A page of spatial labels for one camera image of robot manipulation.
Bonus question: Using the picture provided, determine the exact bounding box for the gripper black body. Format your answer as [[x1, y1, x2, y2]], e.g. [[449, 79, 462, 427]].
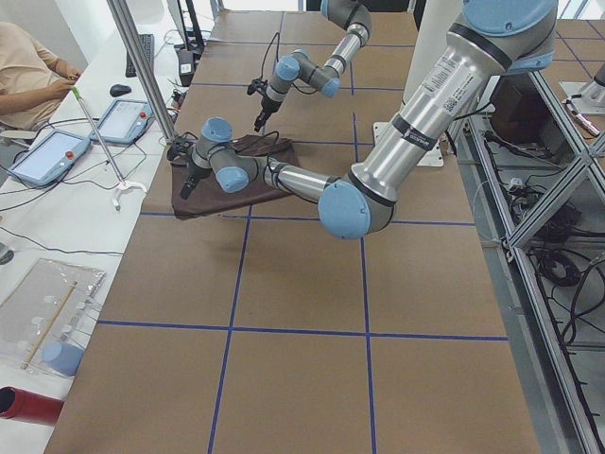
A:
[[247, 78, 277, 122], [167, 136, 199, 189]]

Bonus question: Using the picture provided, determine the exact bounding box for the dark brown t-shirt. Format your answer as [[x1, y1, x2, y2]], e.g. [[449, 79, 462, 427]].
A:
[[171, 134, 299, 218]]

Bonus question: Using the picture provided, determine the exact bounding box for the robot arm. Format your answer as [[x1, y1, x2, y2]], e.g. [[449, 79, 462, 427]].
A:
[[247, 1, 372, 132], [179, 1, 557, 239]]

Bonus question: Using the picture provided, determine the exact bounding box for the third robot arm grey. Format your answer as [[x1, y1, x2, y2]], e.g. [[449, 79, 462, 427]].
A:
[[560, 66, 605, 116]]

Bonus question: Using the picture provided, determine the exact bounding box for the white green-tipped stick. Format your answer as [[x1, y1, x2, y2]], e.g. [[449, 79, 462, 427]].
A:
[[71, 86, 147, 212]]

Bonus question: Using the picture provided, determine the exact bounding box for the far teach pendant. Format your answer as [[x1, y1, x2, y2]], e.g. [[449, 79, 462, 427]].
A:
[[96, 99, 153, 145]]

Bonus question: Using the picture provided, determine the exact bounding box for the teach pendant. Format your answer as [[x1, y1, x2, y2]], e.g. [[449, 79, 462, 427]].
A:
[[96, 99, 153, 145], [8, 130, 91, 186]]

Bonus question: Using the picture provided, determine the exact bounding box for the black computer mouse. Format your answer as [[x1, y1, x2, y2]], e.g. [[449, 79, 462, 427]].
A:
[[109, 84, 131, 97]]

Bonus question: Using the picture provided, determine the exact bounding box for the black keyboard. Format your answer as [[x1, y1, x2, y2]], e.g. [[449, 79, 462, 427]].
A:
[[125, 32, 156, 79]]

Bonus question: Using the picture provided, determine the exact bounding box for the near teach pendant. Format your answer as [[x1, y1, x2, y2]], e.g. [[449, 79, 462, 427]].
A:
[[8, 130, 91, 186]]

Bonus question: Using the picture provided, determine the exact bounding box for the seated person beige shirt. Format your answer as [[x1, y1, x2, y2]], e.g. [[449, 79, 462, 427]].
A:
[[1, 22, 81, 131]]

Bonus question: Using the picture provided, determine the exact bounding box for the clear plastic bag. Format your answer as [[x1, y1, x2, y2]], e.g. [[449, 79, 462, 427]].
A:
[[1, 258, 106, 377]]

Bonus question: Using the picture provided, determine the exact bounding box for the red cylinder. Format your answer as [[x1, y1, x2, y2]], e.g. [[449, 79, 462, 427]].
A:
[[1, 386, 64, 427]]

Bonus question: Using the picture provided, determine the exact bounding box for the aluminium camera mast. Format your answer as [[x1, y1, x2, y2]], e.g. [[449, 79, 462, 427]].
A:
[[107, 0, 177, 146]]

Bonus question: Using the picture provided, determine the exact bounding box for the aluminium frame rack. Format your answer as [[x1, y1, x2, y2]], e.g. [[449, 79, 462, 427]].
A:
[[457, 61, 604, 453]]

